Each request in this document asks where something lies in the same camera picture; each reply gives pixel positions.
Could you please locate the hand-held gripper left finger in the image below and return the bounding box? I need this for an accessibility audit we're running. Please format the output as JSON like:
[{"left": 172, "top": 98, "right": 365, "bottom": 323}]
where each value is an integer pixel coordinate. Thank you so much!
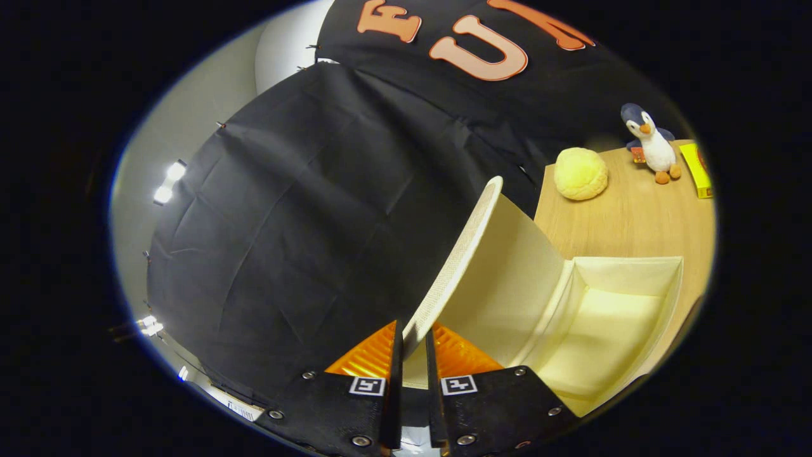
[{"left": 254, "top": 319, "right": 405, "bottom": 457}]

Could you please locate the yellow bread plush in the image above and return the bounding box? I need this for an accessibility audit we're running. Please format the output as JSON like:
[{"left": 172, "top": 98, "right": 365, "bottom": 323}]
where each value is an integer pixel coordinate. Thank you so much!
[{"left": 554, "top": 147, "right": 608, "bottom": 201}]

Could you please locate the blue white penguin plush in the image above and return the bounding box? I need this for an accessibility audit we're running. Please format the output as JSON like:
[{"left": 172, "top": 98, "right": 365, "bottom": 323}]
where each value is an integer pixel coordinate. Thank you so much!
[{"left": 620, "top": 103, "right": 683, "bottom": 185}]

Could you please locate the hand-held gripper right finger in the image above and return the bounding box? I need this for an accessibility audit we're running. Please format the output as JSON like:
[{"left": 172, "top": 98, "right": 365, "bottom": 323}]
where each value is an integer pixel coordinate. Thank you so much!
[{"left": 424, "top": 322, "right": 581, "bottom": 457}]

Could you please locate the ceiling tube light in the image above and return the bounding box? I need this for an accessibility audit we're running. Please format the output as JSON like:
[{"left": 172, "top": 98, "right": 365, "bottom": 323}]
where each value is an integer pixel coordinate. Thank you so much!
[{"left": 152, "top": 159, "right": 188, "bottom": 207}]

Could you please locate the cream fabric storage box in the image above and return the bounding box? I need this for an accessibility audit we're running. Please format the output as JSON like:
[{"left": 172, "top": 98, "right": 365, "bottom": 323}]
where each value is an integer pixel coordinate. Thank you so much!
[{"left": 402, "top": 176, "right": 686, "bottom": 418}]

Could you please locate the yellow book with red circle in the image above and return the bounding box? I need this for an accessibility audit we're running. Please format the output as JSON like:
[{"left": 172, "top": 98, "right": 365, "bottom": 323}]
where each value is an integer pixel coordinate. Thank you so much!
[{"left": 679, "top": 143, "right": 714, "bottom": 199}]

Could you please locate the black backdrop cloth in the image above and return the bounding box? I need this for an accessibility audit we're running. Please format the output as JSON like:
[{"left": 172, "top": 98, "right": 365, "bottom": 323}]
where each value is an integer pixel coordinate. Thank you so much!
[{"left": 146, "top": 0, "right": 698, "bottom": 407}]

